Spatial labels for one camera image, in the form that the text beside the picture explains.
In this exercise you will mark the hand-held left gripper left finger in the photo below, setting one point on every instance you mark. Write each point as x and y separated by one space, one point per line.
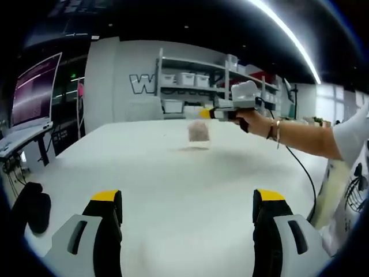
86 231

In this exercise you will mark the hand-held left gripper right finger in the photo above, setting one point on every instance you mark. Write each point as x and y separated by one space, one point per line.
285 231

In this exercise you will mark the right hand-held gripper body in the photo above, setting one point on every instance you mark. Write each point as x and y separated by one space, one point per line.
245 93

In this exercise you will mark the clear resealable bag pink contents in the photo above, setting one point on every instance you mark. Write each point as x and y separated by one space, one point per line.
198 132

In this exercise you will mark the person's right hand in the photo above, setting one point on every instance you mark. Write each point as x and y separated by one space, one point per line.
259 124

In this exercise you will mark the grey metal shelf unit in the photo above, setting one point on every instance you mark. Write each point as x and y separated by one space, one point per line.
225 72

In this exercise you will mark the group of white storage bins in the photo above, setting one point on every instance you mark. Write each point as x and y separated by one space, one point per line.
193 79

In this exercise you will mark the black soft object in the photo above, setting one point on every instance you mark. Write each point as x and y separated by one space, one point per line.
34 207

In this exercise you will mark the white chair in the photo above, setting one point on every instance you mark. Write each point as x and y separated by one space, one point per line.
144 109

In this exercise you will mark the long ceiling light strip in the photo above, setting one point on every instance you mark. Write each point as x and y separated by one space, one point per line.
291 34

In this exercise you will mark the bright window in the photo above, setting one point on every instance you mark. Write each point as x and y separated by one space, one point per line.
340 101

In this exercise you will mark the white monitor desk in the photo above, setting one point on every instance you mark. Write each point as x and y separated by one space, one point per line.
23 137

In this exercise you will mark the pink item on stand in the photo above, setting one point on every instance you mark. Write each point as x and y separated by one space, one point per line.
81 90

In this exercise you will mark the computer monitor purple screen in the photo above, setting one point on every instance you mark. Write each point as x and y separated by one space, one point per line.
34 92

